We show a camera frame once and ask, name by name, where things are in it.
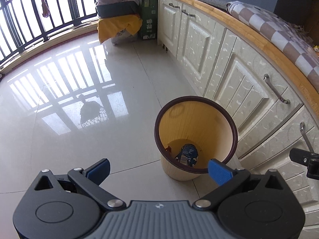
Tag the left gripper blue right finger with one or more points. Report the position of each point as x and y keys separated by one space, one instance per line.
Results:
x=229 y=181

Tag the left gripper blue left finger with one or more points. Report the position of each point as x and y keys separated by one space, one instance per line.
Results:
x=87 y=182

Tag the beige trash bin brown rim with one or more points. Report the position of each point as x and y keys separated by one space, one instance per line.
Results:
x=198 y=121

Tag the blue crumpled wrapper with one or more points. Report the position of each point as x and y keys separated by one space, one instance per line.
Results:
x=188 y=155

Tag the cream cabinet bench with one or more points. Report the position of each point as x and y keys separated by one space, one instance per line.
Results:
x=225 y=61

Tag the brown white checkered blanket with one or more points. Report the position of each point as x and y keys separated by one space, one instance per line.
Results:
x=287 y=37

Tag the yellow cloth covered box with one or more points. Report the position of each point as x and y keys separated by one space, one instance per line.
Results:
x=108 y=28

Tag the black balcony railing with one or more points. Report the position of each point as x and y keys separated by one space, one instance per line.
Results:
x=23 y=25

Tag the green cardboard box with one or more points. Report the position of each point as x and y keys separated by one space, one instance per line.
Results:
x=149 y=16

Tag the metal cabinet handle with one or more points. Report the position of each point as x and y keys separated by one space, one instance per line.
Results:
x=275 y=91
x=304 y=135

